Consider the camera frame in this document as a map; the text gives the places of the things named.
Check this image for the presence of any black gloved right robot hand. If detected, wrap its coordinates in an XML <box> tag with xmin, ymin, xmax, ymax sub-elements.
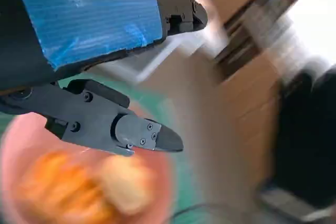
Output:
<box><xmin>272</xmin><ymin>62</ymin><xmax>336</xmax><ymax>198</ymax></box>

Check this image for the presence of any long black cable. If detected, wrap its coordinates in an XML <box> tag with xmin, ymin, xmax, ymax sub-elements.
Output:
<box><xmin>167</xmin><ymin>202</ymin><xmax>237</xmax><ymax>224</ymax></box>

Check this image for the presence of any pink bowl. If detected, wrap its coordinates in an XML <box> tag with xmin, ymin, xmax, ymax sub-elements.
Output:
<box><xmin>0</xmin><ymin>98</ymin><xmax>175</xmax><ymax>224</ymax></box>

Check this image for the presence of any long orange bread loaf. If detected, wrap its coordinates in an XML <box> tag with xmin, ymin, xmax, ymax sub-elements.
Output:
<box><xmin>14</xmin><ymin>149</ymin><xmax>124</xmax><ymax>224</ymax></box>

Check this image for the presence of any round bread bun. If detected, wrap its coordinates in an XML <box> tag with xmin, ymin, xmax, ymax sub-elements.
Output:
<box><xmin>99</xmin><ymin>154</ymin><xmax>158</xmax><ymax>216</ymax></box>

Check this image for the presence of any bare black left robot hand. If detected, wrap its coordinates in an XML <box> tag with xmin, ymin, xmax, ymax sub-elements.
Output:
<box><xmin>0</xmin><ymin>0</ymin><xmax>208</xmax><ymax>156</ymax></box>

